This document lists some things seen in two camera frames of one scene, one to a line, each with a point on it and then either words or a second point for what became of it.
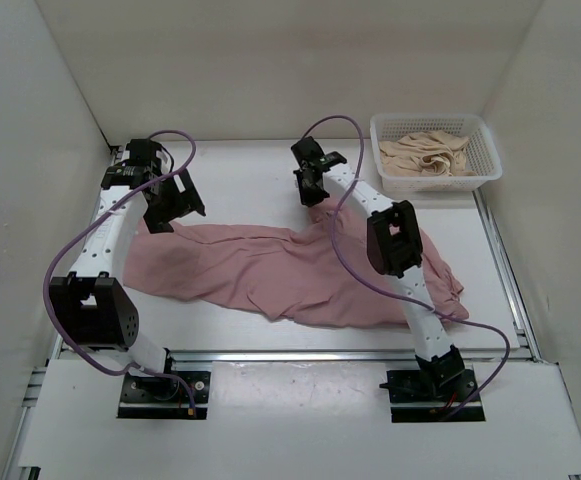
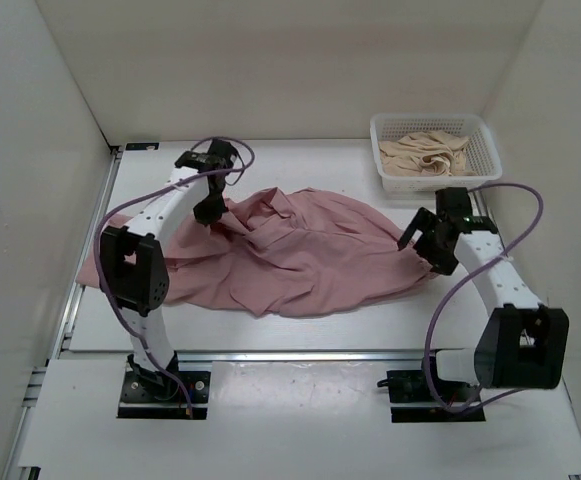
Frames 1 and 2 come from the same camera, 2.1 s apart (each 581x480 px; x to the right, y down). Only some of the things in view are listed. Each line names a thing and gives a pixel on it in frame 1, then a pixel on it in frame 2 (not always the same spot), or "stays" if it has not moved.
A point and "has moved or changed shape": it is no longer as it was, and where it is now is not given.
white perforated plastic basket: [481, 151] stays
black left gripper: [185, 202] → [209, 216]
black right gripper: [306, 198] → [425, 221]
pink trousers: [320, 270] has moved or changed shape
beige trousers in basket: [425, 154] stays
